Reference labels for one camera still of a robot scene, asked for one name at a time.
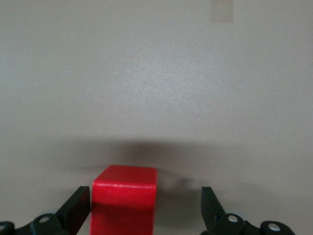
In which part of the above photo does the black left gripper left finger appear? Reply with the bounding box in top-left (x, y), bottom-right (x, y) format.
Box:
top-left (0, 186), bottom-right (90, 235)

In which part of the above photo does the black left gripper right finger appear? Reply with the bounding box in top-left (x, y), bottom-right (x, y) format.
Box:
top-left (200, 187), bottom-right (295, 235)

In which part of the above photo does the red cube block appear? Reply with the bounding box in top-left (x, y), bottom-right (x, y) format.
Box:
top-left (89, 164), bottom-right (158, 235)

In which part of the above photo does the brown paper table cover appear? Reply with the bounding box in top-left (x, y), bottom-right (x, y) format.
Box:
top-left (0, 0), bottom-right (313, 235)

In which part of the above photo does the small tape patch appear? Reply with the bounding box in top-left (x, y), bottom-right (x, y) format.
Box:
top-left (210, 0), bottom-right (234, 24)

